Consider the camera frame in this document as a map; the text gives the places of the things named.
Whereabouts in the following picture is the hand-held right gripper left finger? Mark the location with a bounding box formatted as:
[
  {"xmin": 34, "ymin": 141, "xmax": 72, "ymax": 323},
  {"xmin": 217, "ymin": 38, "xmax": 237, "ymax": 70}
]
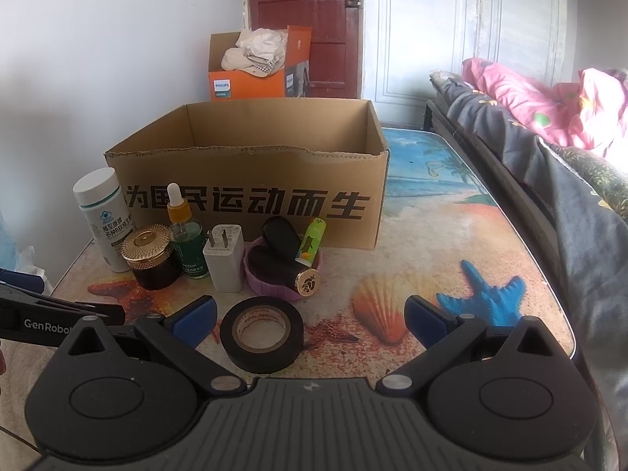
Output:
[{"xmin": 66, "ymin": 295, "xmax": 246, "ymax": 394}]

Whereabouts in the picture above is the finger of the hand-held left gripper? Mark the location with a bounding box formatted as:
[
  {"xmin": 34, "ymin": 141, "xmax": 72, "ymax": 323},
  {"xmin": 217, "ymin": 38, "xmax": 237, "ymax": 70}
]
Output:
[
  {"xmin": 0, "ymin": 267, "xmax": 47, "ymax": 298},
  {"xmin": 44, "ymin": 294, "xmax": 127, "ymax": 329}
]

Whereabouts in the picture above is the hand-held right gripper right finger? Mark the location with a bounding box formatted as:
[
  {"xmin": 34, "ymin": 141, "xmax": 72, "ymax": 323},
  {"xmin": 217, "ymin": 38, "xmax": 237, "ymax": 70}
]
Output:
[{"xmin": 375, "ymin": 295, "xmax": 555, "ymax": 394}]

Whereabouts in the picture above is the black tape roll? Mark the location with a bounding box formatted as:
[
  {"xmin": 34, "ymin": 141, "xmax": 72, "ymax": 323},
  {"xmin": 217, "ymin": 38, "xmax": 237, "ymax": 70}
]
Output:
[{"xmin": 219, "ymin": 297, "xmax": 305, "ymax": 374}]

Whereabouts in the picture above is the white plug charger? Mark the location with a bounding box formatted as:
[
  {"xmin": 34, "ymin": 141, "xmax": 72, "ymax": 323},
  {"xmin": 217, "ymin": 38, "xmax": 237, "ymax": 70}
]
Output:
[{"xmin": 203, "ymin": 224, "xmax": 246, "ymax": 294}]

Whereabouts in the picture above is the pink plastic lid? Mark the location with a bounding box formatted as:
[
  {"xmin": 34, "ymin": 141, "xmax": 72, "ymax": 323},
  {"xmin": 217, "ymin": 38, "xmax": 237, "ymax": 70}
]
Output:
[{"xmin": 240, "ymin": 235, "xmax": 325, "ymax": 302}]

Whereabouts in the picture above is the green dropper bottle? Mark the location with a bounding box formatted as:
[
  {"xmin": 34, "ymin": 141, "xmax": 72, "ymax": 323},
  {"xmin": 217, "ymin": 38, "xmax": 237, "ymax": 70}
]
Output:
[{"xmin": 167, "ymin": 183, "xmax": 209, "ymax": 280}]

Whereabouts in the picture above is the dark jar with gold lid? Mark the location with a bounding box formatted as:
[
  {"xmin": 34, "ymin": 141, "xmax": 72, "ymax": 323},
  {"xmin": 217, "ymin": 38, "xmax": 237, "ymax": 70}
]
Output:
[{"xmin": 120, "ymin": 223, "xmax": 183, "ymax": 291}]

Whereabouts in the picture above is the white pill bottle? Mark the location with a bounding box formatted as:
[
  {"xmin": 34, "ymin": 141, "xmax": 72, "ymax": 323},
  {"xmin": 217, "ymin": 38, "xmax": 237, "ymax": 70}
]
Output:
[{"xmin": 73, "ymin": 167, "xmax": 135, "ymax": 274}]

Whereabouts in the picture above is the black tube with gold cap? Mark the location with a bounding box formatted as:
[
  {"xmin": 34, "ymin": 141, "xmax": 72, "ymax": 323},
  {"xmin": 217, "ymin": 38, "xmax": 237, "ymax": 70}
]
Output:
[{"xmin": 282, "ymin": 255, "xmax": 322, "ymax": 300}]

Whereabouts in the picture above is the black oval plastic case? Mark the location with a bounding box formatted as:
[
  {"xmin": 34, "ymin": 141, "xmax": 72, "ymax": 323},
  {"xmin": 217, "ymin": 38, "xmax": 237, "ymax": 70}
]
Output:
[{"xmin": 245, "ymin": 216, "xmax": 301, "ymax": 288}]

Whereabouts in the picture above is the large brown cardboard box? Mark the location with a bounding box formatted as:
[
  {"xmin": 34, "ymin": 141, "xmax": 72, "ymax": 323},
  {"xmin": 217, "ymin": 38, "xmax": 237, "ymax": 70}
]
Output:
[{"xmin": 104, "ymin": 99, "xmax": 389, "ymax": 251}]

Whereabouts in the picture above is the green lip balm tube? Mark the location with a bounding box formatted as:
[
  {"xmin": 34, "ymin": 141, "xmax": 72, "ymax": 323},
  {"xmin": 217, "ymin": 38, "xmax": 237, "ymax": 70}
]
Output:
[{"xmin": 293, "ymin": 217, "xmax": 327, "ymax": 268}]

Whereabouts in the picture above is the orange cardboard box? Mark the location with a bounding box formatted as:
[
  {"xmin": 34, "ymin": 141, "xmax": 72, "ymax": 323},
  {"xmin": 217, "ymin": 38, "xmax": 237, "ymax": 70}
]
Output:
[{"xmin": 207, "ymin": 26, "xmax": 313, "ymax": 103}]

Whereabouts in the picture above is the pink blanket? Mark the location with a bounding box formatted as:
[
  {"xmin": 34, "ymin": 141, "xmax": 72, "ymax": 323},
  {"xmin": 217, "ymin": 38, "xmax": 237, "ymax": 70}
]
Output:
[{"xmin": 461, "ymin": 57, "xmax": 628, "ymax": 158}]

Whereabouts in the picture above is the beige cloth hat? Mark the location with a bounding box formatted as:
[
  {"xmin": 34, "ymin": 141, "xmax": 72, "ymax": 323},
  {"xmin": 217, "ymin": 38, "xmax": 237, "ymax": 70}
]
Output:
[{"xmin": 221, "ymin": 28, "xmax": 289, "ymax": 78}]

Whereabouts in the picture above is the white panelled door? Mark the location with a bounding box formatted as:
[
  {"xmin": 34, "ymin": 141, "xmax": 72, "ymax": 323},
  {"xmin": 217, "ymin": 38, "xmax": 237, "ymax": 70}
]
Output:
[{"xmin": 363, "ymin": 0, "xmax": 575, "ymax": 126}]

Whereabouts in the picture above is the dark bed frame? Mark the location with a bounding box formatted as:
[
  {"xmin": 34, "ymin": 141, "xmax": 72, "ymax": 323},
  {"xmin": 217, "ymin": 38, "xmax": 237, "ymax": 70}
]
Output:
[{"xmin": 424, "ymin": 99, "xmax": 557, "ymax": 261}]

